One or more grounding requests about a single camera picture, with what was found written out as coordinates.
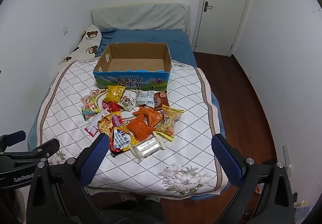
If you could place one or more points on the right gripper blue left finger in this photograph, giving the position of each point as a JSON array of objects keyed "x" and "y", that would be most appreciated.
[{"x": 91, "y": 158}]

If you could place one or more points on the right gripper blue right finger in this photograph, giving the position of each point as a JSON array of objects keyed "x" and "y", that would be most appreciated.
[{"x": 229, "y": 158}]

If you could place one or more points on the silver white wafer packet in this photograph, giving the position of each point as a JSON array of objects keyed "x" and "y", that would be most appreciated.
[{"x": 146, "y": 148}]

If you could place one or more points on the colourful candy bag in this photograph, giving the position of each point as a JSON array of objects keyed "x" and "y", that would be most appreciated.
[{"x": 90, "y": 109}]

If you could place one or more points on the orange snack packet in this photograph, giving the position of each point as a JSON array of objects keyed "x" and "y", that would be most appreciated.
[
  {"x": 139, "y": 128},
  {"x": 153, "y": 117}
]

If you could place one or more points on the small red snack packet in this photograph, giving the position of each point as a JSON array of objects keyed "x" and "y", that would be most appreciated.
[{"x": 111, "y": 106}]

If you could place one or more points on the green pickled snack packet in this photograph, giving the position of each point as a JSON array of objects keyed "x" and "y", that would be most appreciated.
[{"x": 127, "y": 102}]

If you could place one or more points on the yellow snack bag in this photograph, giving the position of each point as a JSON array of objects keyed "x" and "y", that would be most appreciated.
[{"x": 114, "y": 93}]

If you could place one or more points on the brown snack packet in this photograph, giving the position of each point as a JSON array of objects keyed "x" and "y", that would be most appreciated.
[{"x": 160, "y": 99}]

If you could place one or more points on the red white spicy strip packet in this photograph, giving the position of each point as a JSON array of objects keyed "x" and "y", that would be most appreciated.
[{"x": 92, "y": 128}]

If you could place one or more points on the cardboard milk box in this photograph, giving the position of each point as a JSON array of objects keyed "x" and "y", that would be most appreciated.
[{"x": 144, "y": 66}]

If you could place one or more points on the bear print long pillow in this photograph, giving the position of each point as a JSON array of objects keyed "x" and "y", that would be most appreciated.
[{"x": 88, "y": 46}]

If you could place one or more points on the blue bed sheet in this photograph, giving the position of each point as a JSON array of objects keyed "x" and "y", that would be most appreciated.
[{"x": 144, "y": 91}]

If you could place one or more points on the white door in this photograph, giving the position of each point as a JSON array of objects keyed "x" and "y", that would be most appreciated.
[{"x": 218, "y": 28}]

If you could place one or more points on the wall power strip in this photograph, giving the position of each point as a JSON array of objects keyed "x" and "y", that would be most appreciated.
[{"x": 287, "y": 161}]

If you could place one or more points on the wall socket by bed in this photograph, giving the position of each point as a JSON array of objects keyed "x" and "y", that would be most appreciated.
[{"x": 65, "y": 30}]

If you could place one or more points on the door handle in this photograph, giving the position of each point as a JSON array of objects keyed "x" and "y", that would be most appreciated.
[{"x": 207, "y": 6}]

